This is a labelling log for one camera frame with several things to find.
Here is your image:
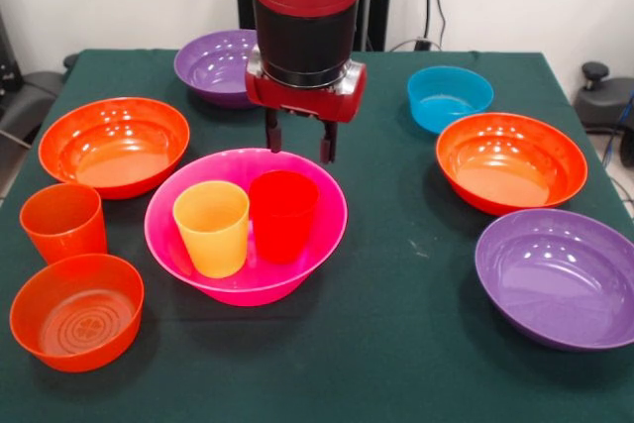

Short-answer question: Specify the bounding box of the dark green tablecloth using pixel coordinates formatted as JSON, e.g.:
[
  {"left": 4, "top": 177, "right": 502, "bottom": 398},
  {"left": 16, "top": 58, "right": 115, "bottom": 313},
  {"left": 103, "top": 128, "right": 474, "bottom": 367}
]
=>
[{"left": 0, "top": 49, "right": 634, "bottom": 423}]

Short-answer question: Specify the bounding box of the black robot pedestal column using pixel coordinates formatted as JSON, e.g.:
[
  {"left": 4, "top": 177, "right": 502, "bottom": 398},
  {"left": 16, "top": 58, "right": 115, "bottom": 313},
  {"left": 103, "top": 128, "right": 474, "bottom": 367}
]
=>
[{"left": 227, "top": 0, "right": 400, "bottom": 53}]

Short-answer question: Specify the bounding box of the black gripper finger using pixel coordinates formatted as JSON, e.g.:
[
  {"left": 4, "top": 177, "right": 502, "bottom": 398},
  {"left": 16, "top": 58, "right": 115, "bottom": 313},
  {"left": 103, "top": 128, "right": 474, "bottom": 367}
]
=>
[
  {"left": 264, "top": 107, "right": 284, "bottom": 155},
  {"left": 319, "top": 120, "right": 340, "bottom": 165}
]

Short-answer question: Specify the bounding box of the blue bowl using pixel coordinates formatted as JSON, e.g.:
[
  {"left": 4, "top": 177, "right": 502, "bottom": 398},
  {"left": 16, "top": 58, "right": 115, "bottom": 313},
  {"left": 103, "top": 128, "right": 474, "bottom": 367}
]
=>
[{"left": 406, "top": 64, "right": 495, "bottom": 136}]

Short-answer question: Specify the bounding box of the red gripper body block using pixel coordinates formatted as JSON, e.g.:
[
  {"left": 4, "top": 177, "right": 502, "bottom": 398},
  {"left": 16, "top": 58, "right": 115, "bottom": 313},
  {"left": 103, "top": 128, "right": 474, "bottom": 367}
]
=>
[{"left": 245, "top": 45, "right": 369, "bottom": 125}]

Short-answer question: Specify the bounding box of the red cup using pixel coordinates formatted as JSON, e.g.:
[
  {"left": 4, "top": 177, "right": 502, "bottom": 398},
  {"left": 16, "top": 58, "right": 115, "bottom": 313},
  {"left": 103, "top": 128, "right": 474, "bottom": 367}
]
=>
[{"left": 248, "top": 170, "right": 321, "bottom": 264}]

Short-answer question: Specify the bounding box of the black pedestal leg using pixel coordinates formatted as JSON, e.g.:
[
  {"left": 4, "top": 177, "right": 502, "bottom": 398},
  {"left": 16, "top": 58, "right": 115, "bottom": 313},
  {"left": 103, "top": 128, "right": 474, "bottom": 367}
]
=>
[
  {"left": 574, "top": 61, "right": 634, "bottom": 130},
  {"left": 19, "top": 53, "right": 80, "bottom": 115}
]

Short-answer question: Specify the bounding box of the purple bowl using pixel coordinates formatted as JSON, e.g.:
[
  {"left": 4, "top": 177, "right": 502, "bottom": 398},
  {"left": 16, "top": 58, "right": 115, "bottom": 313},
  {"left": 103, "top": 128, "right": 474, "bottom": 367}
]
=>
[
  {"left": 172, "top": 29, "right": 260, "bottom": 110},
  {"left": 474, "top": 208, "right": 634, "bottom": 353}
]

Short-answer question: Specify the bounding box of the large pink bowl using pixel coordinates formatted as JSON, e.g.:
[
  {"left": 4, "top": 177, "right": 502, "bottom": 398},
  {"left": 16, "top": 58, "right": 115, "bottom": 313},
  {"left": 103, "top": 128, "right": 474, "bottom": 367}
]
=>
[{"left": 144, "top": 148, "right": 349, "bottom": 308}]

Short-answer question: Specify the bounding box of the small orange bowl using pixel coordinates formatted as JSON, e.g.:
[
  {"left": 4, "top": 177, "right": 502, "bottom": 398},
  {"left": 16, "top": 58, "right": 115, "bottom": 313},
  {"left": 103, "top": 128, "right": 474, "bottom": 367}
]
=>
[{"left": 9, "top": 253, "right": 146, "bottom": 373}]

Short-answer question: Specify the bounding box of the yellow cup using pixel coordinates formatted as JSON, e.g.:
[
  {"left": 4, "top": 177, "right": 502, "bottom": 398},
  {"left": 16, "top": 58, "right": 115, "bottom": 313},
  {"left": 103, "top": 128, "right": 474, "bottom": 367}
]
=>
[{"left": 171, "top": 181, "right": 251, "bottom": 279}]

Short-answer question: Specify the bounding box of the large orange bowl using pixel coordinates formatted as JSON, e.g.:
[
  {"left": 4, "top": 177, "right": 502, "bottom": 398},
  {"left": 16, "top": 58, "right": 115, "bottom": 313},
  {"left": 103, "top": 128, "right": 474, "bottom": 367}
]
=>
[
  {"left": 38, "top": 96, "right": 191, "bottom": 201},
  {"left": 435, "top": 113, "right": 589, "bottom": 217}
]

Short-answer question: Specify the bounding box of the black side stand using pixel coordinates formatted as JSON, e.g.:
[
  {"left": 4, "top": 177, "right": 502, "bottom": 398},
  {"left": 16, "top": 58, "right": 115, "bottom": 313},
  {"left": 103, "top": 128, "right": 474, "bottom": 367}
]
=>
[{"left": 0, "top": 11, "right": 55, "bottom": 147}]

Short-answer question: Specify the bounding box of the orange cup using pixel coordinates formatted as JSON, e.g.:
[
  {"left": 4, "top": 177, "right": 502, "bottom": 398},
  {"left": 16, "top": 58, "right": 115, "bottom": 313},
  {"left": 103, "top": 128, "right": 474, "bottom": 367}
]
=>
[{"left": 19, "top": 182, "right": 109, "bottom": 265}]

